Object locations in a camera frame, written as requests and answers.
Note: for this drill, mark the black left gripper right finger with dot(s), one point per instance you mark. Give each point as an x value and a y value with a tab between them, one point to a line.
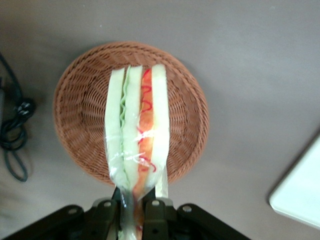
156	217

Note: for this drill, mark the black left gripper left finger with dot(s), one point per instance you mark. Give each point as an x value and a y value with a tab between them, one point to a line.
105	215

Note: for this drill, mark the triangle sandwich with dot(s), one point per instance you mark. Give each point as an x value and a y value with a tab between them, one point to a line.
132	125

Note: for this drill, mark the round brown wicker basket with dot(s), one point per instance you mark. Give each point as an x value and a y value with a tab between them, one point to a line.
82	112

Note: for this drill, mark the beige plastic tray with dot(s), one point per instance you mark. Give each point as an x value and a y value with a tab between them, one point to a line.
300	187

